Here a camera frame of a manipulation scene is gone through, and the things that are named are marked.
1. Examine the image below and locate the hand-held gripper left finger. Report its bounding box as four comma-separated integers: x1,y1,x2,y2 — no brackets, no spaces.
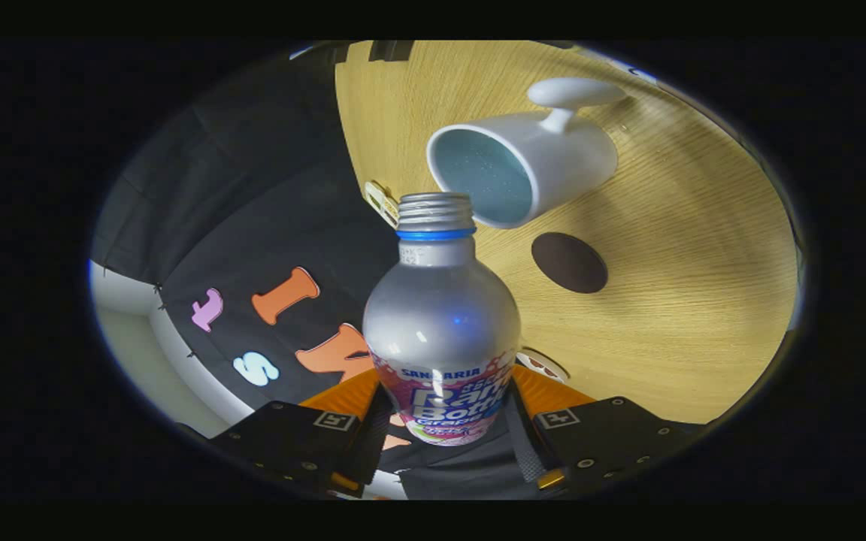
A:
211,368,393,498

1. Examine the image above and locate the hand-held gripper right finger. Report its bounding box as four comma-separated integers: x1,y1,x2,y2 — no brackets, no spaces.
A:
504,366,704,497

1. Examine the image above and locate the silver juice bottle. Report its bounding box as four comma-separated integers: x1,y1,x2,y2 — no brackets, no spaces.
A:
362,192,522,447

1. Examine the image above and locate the dark brown round coaster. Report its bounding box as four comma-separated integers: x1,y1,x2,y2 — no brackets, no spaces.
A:
531,231,609,295

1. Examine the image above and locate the white cup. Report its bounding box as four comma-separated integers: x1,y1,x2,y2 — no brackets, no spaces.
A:
426,77,628,229

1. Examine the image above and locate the white plate with food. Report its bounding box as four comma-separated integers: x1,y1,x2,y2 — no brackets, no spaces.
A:
516,347,571,384

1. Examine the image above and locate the wooden table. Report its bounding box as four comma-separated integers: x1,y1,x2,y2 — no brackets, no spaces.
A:
335,40,801,425

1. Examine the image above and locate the small white food tray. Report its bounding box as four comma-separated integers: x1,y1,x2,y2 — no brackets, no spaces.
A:
364,180,401,229

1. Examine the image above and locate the black backdrop cloth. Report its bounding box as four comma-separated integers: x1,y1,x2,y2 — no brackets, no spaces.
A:
91,45,524,500

